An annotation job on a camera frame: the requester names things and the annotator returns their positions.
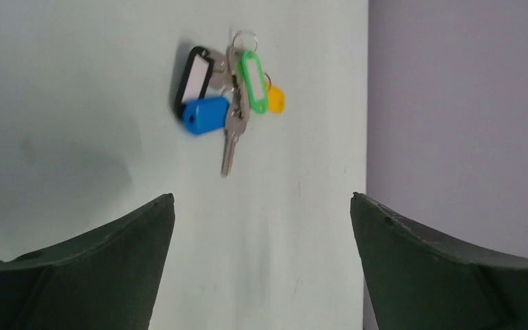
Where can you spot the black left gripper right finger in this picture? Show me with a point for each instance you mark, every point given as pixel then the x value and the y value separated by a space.
pixel 421 278

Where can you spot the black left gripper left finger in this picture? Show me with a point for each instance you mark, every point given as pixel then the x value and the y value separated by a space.
pixel 106 278

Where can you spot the green key tag with key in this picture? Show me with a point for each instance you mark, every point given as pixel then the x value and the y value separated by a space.
pixel 249 94

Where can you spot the blue key tag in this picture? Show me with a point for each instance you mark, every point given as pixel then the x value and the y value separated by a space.
pixel 205 115

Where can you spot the silver key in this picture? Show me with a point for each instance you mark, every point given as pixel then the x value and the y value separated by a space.
pixel 220 77

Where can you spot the yellow key tag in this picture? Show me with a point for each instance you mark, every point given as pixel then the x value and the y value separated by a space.
pixel 276 97

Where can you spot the black framed key tag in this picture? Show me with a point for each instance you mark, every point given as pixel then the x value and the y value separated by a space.
pixel 195 78

